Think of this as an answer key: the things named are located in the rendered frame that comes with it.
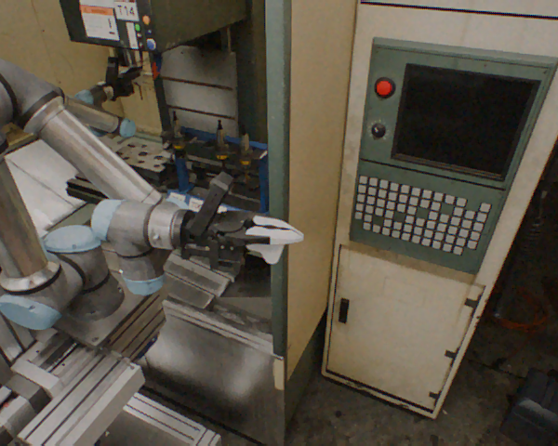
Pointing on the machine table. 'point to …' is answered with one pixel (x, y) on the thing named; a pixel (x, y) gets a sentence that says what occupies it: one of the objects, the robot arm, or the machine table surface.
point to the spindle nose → (129, 59)
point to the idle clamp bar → (213, 170)
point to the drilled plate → (149, 161)
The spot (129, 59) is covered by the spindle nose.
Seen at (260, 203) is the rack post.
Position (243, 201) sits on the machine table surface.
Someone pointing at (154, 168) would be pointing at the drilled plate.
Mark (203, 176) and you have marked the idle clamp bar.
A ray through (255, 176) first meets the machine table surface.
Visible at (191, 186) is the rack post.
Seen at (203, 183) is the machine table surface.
